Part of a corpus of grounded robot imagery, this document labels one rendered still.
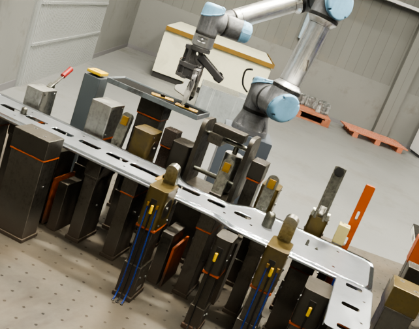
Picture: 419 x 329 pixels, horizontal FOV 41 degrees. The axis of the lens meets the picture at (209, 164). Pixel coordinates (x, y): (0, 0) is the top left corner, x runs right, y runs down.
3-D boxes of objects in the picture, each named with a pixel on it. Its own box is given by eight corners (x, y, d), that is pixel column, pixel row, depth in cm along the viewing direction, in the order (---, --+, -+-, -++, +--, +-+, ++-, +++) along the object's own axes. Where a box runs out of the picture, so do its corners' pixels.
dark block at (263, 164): (208, 271, 192) (252, 160, 180) (215, 264, 198) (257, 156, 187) (221, 277, 191) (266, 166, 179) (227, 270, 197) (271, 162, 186)
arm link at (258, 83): (262, 108, 236) (274, 78, 233) (277, 118, 225) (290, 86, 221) (238, 101, 231) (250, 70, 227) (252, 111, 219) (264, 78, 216)
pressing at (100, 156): (-48, 98, 176) (-47, 94, 176) (-1, 94, 197) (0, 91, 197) (371, 296, 145) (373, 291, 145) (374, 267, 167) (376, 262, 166)
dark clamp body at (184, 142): (136, 240, 196) (171, 140, 185) (151, 230, 207) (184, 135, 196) (155, 249, 194) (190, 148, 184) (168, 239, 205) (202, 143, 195)
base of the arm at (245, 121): (231, 121, 238) (239, 99, 235) (264, 133, 239) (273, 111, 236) (230, 128, 224) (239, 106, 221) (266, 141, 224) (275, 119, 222)
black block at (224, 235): (175, 331, 152) (211, 238, 144) (187, 316, 161) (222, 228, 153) (192, 341, 151) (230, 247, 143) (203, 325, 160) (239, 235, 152)
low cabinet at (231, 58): (252, 93, 1170) (267, 53, 1146) (256, 114, 946) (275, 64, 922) (167, 62, 1162) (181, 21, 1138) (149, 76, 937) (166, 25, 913)
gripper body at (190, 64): (178, 74, 202) (189, 42, 199) (200, 83, 202) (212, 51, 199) (173, 76, 195) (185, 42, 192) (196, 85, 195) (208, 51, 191)
